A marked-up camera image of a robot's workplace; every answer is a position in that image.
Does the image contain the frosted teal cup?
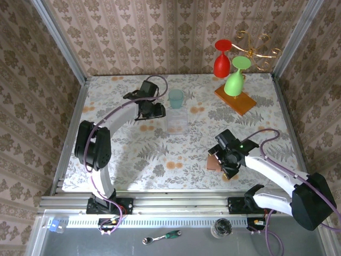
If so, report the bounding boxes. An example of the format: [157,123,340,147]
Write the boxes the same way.
[167,89,185,109]

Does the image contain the clear acrylic box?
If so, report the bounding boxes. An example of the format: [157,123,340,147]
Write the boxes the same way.
[166,108,189,135]

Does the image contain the floral tablecloth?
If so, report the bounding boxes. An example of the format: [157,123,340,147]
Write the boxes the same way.
[61,74,307,191]

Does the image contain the orange wooden rack base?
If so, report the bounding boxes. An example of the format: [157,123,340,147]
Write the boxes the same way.
[214,84,258,117]

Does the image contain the clear glass jar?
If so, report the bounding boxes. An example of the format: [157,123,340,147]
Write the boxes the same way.
[210,218,233,239]

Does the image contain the black power connector block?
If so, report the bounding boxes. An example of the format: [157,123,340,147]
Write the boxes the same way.
[98,217,121,232]
[246,217,267,232]

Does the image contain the green wine glass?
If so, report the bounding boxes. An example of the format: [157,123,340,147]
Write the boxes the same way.
[223,55,252,97]

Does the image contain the red wine glass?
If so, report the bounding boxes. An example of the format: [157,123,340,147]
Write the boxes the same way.
[213,39,232,79]

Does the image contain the grey metal tray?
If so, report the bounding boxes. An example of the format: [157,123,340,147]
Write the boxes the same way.
[26,210,335,256]

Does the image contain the blue and clear plastic connector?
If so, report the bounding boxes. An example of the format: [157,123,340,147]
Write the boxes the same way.
[48,219,67,234]

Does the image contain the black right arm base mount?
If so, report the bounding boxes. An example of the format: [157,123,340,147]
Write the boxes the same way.
[228,196,270,215]

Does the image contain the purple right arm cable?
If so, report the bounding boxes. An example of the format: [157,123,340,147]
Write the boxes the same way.
[241,129,338,256]

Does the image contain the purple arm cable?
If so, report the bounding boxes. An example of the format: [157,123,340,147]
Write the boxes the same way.
[241,129,338,256]
[84,74,169,235]

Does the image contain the aluminium table side rail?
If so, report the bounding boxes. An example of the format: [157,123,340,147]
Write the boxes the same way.
[50,77,90,195]
[271,73,314,195]

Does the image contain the aluminium frame rail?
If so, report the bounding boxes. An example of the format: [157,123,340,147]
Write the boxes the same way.
[37,189,330,217]

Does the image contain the green handled ratchet wrench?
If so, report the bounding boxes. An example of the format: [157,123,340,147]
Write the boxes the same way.
[142,229,182,245]

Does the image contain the perforated metal cable duct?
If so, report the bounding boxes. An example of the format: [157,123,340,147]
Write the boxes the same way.
[65,216,256,229]

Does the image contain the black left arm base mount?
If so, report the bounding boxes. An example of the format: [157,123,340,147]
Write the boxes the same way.
[86,196,134,215]

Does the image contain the gold wire glass rack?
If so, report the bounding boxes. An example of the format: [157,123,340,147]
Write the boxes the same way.
[230,30,282,71]

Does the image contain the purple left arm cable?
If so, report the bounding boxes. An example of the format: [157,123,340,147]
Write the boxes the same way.
[84,74,169,235]

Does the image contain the aluminium corner post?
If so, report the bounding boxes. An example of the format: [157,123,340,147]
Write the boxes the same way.
[271,0,324,78]
[29,0,89,86]

